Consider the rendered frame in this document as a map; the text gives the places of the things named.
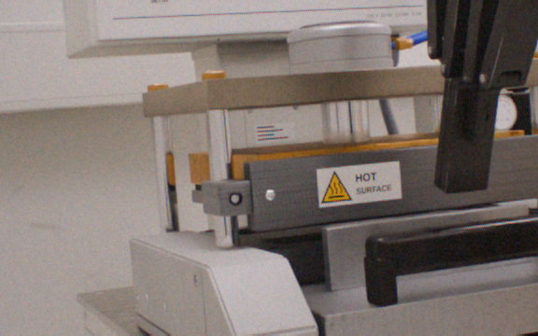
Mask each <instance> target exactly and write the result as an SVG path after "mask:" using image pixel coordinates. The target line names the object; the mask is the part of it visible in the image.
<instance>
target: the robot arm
mask: <svg viewBox="0 0 538 336"><path fill-rule="evenodd" d="M426 20H428V54H429V57H430V58H431V59H432V60H438V61H439V63H440V71H442V75H443V77H444V78H445V87H444V97H443V107H442V117H440V126H439V135H438V146H437V154H436V164H435V174H434V182H433V184H434V185H435V186H436V187H437V188H438V189H441V190H442V191H443V192H444V193H446V194H449V193H459V192H466V191H476V190H485V189H487V188H488V175H489V167H490V159H491V150H492V142H494V134H495V126H496V118H497V110H498V102H499V95H500V92H501V90H502V89H503V88H507V87H517V86H523V85H525V83H526V81H527V77H528V73H529V70H530V67H531V60H533V57H534V54H535V51H536V47H537V43H538V0H426ZM443 38H444V40H443Z"/></svg>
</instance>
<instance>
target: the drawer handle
mask: <svg viewBox="0 0 538 336"><path fill-rule="evenodd" d="M365 255H366V257H364V269H365V282H366V295H367V300H368V301H369V302H372V303H377V304H380V306H389V304H394V303H396V302H398V296H397V283H396V276H399V275H407V274H413V273H426V272H434V271H442V270H448V269H456V268H462V267H470V266H476V265H484V263H491V262H498V261H505V260H512V259H524V258H531V257H538V214H535V215H526V216H520V217H504V218H496V219H488V220H479V221H472V222H463V223H456V225H447V226H440V227H432V228H424V229H416V230H408V231H393V232H384V233H377V234H373V235H370V236H368V238H367V240H366V242H365Z"/></svg>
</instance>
